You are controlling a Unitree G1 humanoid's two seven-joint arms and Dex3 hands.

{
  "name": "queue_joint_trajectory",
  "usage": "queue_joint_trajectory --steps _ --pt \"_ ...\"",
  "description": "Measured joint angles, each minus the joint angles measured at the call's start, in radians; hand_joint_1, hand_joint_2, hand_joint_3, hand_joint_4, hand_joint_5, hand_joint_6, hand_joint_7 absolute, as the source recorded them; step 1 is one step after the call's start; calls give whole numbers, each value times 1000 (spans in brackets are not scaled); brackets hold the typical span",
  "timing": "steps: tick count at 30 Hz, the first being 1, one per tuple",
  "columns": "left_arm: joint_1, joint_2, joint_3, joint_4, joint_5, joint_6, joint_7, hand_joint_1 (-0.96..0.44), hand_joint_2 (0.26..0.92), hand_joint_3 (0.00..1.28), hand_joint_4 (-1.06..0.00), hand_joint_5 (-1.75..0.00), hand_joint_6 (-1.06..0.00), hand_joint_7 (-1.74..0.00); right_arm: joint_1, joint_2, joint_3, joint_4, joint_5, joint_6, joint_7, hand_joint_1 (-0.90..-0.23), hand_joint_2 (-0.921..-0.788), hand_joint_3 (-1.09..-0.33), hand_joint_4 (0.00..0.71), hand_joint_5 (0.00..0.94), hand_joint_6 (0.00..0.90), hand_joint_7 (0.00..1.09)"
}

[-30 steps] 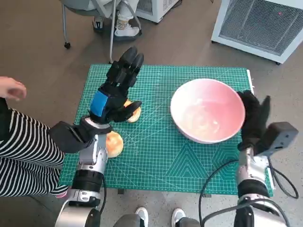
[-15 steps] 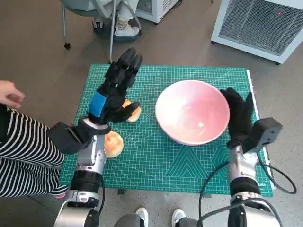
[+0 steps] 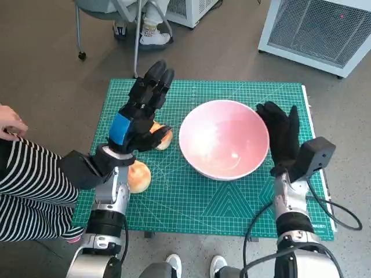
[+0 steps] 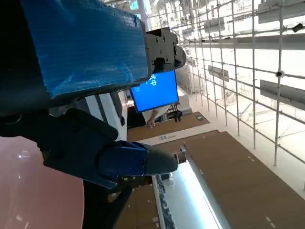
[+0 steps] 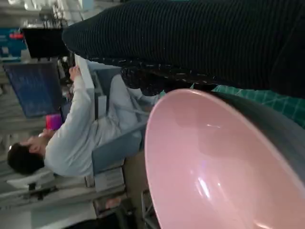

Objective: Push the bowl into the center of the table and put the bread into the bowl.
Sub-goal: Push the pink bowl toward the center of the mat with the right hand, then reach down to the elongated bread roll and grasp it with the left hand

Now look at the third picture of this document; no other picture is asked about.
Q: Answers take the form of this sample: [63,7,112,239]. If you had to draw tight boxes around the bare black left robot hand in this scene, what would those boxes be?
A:
[107,60,175,153]

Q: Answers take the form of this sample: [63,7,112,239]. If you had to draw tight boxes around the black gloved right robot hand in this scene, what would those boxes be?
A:
[255,101,301,177]

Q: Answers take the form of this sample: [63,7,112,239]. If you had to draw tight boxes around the long toy bread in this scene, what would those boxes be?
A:
[149,121,174,151]

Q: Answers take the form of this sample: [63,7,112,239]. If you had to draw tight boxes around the pink bowl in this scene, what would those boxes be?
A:
[179,100,270,182]

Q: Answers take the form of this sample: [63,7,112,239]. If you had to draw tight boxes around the round toy bread bun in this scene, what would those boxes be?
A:
[127,161,152,194]

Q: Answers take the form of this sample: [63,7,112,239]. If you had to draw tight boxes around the silver metal pole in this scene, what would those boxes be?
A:
[133,0,144,79]

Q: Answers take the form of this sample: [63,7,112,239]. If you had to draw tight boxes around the person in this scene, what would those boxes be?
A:
[0,103,85,243]
[112,0,174,46]

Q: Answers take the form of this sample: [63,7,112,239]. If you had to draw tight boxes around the green cutting mat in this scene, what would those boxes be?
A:
[71,78,336,242]

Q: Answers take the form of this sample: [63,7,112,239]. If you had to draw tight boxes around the grey office chair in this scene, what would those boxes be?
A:
[74,0,174,61]

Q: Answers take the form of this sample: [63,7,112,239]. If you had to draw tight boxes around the small white mesh cabinet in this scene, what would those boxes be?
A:
[165,0,224,30]

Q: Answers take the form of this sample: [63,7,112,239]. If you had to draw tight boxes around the large white mesh cabinet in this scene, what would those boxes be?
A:
[257,0,371,79]

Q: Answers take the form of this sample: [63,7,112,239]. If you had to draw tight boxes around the white shoe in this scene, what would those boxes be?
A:
[210,254,228,278]
[165,254,183,278]

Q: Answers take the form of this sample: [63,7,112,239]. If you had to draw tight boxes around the grey leg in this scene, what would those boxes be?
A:
[216,265,243,278]
[139,261,174,278]

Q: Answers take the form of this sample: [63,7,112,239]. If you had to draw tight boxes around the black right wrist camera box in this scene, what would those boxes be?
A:
[289,137,337,183]

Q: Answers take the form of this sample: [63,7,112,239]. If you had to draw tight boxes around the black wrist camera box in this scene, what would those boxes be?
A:
[59,149,117,191]
[289,137,337,183]

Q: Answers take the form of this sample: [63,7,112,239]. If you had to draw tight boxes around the black cable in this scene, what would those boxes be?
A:
[305,179,363,232]
[120,220,130,261]
[242,199,343,278]

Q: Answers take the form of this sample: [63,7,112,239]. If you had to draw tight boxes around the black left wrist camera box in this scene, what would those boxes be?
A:
[59,149,117,191]

